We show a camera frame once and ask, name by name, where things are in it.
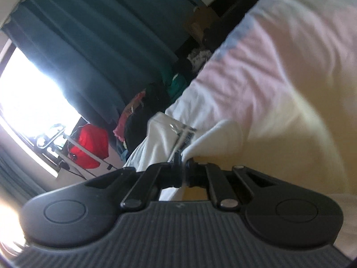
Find wide blue curtain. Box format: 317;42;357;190
1;0;207;123

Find narrow blue curtain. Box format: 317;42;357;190
0;145;39;201

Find red bag on trolley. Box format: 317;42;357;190
35;123;123;179

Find white sweatpants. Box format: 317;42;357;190
123;112;244;201

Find dark framed window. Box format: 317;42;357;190
0;40;84;179

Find pastel tie-dye bed blanket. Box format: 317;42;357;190
164;0;357;257

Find green cloth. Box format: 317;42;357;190
160;64;189;101

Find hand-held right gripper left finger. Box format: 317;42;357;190
84;152;185;211

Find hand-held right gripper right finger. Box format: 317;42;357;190
184;158;278;211

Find white patterned cloth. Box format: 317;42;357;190
187;49;212;71

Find black clothes pile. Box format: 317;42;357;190
124;81;170;157

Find brown cardboard box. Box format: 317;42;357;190
185;6;221;41

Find black sofa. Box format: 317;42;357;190
174;0;261;62

